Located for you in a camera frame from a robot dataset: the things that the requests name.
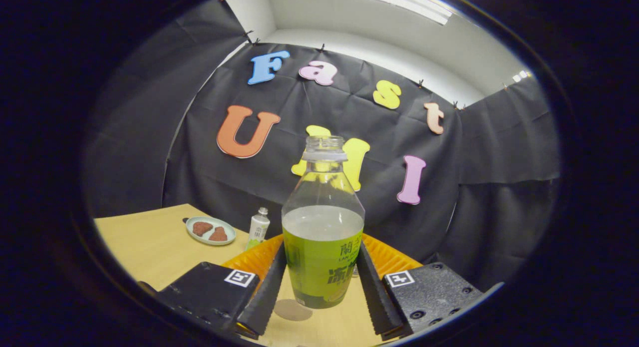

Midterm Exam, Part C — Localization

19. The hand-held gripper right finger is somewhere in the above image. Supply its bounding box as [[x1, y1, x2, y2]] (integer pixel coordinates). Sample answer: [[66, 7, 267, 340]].
[[355, 234, 486, 341]]

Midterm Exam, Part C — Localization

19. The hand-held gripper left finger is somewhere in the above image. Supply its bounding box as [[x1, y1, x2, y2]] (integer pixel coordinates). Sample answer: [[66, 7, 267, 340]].
[[157, 234, 288, 340]]

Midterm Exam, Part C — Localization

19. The brown round coaster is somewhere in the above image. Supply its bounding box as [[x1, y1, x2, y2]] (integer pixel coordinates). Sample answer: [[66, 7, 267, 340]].
[[274, 299, 314, 322]]

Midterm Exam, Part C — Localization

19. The green label juice bottle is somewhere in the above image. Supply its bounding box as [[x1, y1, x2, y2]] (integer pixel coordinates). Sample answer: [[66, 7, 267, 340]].
[[281, 135, 365, 309]]

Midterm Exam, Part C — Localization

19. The slim white green bottle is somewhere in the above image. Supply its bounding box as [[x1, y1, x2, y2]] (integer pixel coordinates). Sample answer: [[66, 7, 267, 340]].
[[245, 207, 271, 251]]

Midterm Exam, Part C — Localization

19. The pale green plate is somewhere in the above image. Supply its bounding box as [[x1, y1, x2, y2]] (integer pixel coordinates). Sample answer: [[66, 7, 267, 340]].
[[186, 216, 237, 246]]

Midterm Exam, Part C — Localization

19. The wooden table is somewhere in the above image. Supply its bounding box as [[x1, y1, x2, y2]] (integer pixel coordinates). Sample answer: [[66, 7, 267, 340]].
[[94, 203, 400, 347]]

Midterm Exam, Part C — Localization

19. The ceiling light panel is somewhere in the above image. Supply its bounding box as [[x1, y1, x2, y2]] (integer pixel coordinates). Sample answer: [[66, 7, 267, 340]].
[[338, 0, 452, 25]]

